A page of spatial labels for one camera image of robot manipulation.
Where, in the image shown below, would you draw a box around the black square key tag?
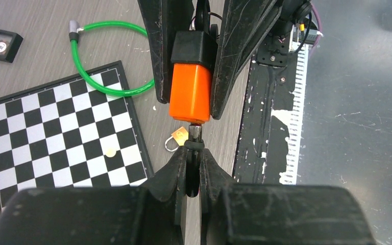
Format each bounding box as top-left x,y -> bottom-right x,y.
0,29 -> 23,63

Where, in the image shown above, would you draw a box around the black white chessboard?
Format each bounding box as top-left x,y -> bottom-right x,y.
0,75 -> 153,213

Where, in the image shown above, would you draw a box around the brass padlock with steel shackle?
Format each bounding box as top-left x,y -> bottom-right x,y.
164,127 -> 188,152

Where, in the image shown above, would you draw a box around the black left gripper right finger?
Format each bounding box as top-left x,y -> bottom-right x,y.
200,150 -> 376,244

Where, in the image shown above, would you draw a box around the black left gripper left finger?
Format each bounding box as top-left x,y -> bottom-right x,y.
0,147 -> 187,244

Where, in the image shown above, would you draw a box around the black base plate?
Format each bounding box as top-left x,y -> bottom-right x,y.
233,54 -> 298,184

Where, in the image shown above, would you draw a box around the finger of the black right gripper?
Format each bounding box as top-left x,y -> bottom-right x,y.
210,0 -> 282,119
138,0 -> 194,104

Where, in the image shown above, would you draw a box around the green cable lock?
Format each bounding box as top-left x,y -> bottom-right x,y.
69,20 -> 155,97

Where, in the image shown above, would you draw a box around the white chess pawn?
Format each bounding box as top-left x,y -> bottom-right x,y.
105,148 -> 117,158

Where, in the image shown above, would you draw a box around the orange black padlock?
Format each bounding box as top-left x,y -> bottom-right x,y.
169,31 -> 217,197

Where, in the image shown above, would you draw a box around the silver keys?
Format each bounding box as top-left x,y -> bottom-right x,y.
190,0 -> 222,39

